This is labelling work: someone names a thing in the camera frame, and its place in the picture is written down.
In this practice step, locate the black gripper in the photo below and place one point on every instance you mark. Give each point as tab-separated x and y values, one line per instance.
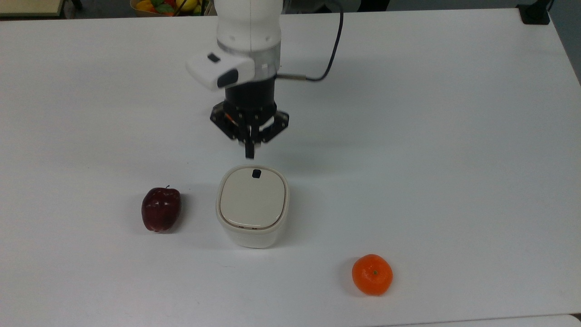
250	100

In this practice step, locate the cream bin lid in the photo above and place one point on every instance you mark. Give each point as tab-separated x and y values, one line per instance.
252	200

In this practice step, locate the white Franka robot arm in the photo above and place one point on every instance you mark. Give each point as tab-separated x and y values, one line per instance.
247	27

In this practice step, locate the cream plastic garbage bin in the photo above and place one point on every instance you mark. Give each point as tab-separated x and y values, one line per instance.
252	238

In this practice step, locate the dark red apple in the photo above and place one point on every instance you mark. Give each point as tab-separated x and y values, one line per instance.
161	209

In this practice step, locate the basket of fake fruit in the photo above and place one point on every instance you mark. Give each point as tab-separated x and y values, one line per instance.
168	7

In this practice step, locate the orange mandarin fruit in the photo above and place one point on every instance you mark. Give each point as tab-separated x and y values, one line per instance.
372	274

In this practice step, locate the light wooden furniture top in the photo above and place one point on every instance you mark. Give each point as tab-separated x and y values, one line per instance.
29	7

